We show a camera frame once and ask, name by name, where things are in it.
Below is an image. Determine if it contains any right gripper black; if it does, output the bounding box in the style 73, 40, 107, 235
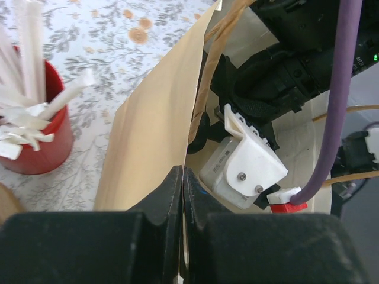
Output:
186, 53, 332, 154

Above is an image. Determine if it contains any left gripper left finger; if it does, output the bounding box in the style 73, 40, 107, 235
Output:
1, 166, 183, 283

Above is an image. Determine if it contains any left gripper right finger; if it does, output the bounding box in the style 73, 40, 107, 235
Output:
183, 169, 370, 283

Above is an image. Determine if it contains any brown paper bag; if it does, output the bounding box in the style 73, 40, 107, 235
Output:
93, 0, 379, 284

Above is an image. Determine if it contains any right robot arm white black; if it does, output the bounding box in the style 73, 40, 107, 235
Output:
210, 1, 339, 150

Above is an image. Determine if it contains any red cup holder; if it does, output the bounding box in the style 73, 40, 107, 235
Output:
1, 60, 74, 175

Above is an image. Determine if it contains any floral table mat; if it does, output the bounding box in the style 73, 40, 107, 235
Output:
1, 0, 212, 212

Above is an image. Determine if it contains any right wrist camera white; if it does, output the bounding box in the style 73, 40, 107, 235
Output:
199, 104, 288, 210

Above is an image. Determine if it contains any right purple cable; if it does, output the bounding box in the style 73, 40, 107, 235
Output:
266, 0, 364, 214

